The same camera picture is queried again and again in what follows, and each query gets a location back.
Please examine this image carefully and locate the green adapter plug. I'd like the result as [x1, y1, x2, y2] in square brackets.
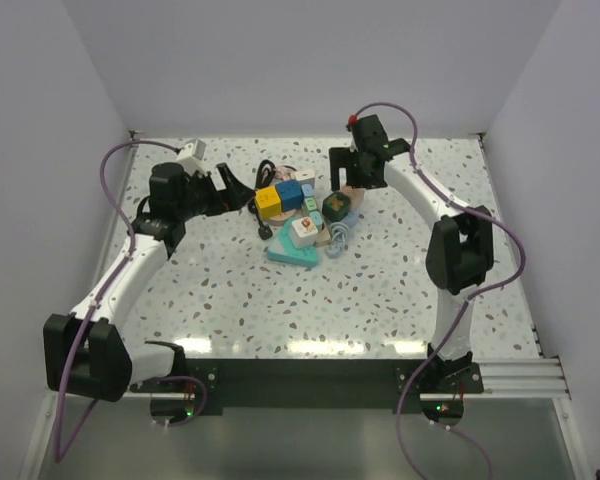
[303, 197, 318, 215]

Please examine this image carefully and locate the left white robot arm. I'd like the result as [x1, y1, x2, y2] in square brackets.
[43, 162, 254, 402]

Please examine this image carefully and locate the teal adapter plug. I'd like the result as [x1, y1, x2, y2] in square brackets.
[309, 211, 324, 231]

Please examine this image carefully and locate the beige long power strip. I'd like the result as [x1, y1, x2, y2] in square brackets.
[314, 222, 331, 248]

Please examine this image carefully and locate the blue cube socket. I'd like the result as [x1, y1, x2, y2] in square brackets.
[274, 179, 304, 212]

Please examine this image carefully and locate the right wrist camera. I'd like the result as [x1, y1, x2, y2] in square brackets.
[346, 114, 388, 151]

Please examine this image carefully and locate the yellow cube socket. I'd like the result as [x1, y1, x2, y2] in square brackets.
[254, 186, 282, 220]

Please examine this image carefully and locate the round light blue socket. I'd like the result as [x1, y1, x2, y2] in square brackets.
[338, 210, 360, 230]

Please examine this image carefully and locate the aluminium rail frame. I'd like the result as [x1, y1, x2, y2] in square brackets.
[470, 135, 569, 398]

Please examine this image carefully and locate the black power cord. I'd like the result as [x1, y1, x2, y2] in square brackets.
[249, 158, 277, 241]

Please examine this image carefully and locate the light blue cord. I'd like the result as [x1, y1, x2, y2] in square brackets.
[324, 222, 354, 260]

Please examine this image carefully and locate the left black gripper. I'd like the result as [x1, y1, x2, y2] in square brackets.
[176, 163, 255, 222]

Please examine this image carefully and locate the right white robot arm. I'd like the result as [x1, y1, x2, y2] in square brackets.
[329, 141, 494, 393]

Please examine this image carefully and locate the light blue adapter plug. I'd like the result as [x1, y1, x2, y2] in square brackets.
[301, 183, 314, 198]

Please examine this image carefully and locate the white cube tiger sticker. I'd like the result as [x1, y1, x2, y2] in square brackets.
[289, 217, 319, 249]

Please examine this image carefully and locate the teal triangular power strip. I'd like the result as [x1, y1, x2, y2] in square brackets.
[266, 219, 319, 268]

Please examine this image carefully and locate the white small adapter plug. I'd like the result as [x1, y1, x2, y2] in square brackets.
[293, 169, 316, 188]

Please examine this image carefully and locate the pink round socket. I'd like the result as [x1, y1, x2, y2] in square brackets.
[340, 185, 366, 211]

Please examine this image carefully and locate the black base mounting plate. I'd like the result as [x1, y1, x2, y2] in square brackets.
[128, 357, 484, 417]

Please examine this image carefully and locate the dark green cube socket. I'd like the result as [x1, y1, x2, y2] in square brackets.
[322, 191, 351, 222]

